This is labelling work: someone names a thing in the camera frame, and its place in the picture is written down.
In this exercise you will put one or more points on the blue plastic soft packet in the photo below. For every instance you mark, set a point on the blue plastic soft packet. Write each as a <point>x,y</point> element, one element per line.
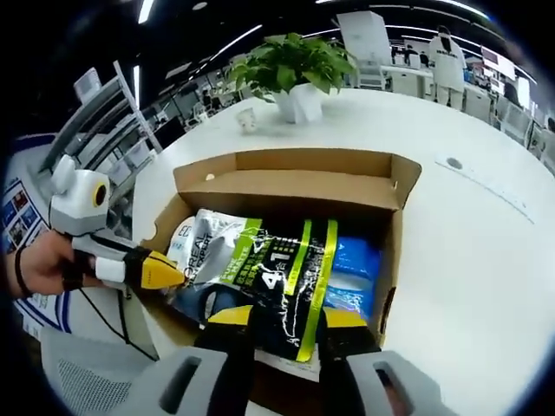
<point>353,268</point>

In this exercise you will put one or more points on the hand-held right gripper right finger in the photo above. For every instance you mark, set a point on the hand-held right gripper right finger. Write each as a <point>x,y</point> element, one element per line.
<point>342,381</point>

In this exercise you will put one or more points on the grey storage shelf rack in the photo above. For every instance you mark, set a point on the grey storage shelf rack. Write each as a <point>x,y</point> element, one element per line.
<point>126,160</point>

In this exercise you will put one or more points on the green plant in white pot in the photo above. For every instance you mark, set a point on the green plant in white pot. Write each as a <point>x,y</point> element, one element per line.
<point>295,65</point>

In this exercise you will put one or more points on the pink display screen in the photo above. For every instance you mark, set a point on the pink display screen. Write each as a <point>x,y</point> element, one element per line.
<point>498,60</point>

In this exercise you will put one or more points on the grey mesh office chair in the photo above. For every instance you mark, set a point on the grey mesh office chair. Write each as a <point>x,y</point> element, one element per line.
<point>86,381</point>

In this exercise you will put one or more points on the black wristband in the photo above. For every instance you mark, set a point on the black wristband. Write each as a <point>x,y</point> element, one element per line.
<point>19,273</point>

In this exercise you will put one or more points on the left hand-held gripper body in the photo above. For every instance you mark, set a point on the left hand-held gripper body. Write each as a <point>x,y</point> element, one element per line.
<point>78,199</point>

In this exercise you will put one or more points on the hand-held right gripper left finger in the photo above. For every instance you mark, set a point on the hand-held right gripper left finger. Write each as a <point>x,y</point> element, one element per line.
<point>234,372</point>

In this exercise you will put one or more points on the white office chair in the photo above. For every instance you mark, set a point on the white office chair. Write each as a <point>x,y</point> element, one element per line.
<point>516,121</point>
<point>371,73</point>
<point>547,145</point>

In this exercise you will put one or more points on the black green silver soft pouch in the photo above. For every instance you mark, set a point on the black green silver soft pouch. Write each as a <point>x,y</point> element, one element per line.
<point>277,277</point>

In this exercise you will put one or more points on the brown cardboard shoe box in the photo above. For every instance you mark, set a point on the brown cardboard shoe box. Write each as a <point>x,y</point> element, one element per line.
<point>303,182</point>

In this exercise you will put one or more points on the person's left hand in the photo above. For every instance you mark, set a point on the person's left hand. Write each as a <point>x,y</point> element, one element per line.
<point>43,260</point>

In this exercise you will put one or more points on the small translucent cup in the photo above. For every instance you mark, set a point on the small translucent cup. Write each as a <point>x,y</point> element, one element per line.
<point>247,120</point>

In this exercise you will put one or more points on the blue white wall poster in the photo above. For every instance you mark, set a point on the blue white wall poster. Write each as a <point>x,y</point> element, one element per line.
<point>21,212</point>

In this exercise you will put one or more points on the black computer monitor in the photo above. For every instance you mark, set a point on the black computer monitor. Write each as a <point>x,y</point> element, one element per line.
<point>169,132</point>

